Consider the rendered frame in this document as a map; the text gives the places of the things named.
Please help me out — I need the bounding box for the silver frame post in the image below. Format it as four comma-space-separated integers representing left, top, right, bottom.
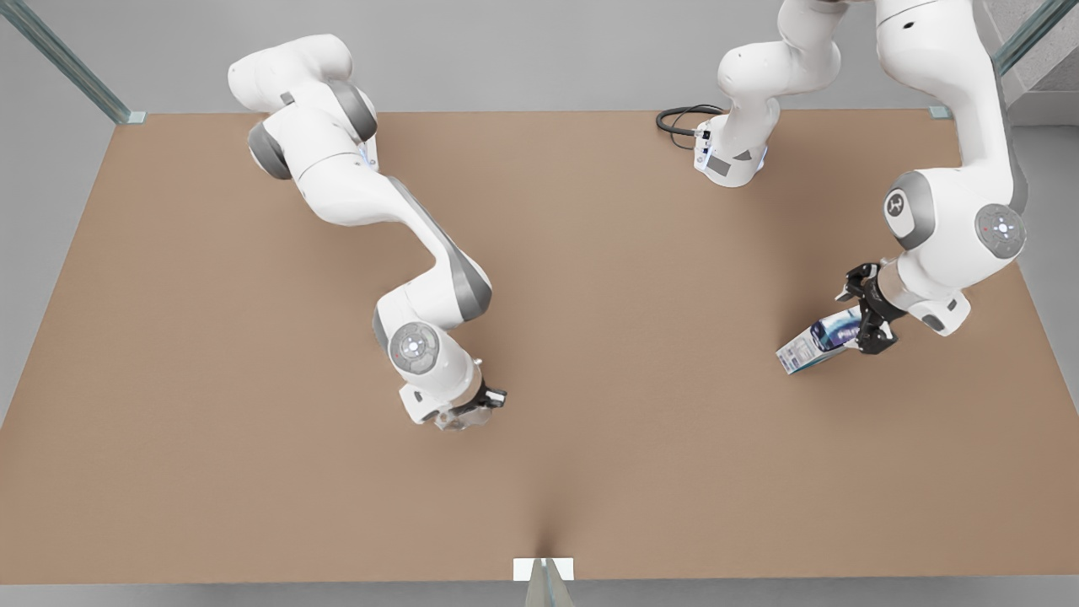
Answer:
928, 0, 1079, 120
513, 556, 576, 607
0, 0, 147, 126

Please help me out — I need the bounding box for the black cable loop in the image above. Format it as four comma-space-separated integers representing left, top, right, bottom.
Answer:
656, 105, 727, 151

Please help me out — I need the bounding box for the white and blue printed carton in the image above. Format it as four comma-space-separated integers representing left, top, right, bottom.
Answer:
776, 305, 866, 376

